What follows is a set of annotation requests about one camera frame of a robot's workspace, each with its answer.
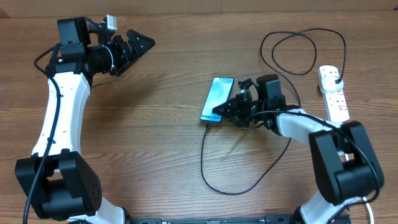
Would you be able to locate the blue screen Galaxy smartphone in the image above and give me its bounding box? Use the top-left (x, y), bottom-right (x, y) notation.
top-left (200, 77), bottom-right (234, 123)

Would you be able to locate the black USB charging cable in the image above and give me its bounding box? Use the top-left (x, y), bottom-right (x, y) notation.
top-left (200, 28), bottom-right (347, 196)

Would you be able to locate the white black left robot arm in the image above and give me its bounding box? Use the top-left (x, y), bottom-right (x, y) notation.
top-left (15, 15), bottom-right (155, 223)

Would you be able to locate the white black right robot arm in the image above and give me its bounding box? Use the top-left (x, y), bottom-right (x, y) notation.
top-left (211, 74), bottom-right (384, 223)

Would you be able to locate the white charger plug adapter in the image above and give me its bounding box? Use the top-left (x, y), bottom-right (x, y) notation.
top-left (320, 77), bottom-right (344, 93)

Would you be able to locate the white power strip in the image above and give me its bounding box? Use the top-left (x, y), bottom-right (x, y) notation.
top-left (317, 65), bottom-right (349, 123)

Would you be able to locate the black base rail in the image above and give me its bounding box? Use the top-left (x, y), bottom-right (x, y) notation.
top-left (127, 215), bottom-right (293, 224)

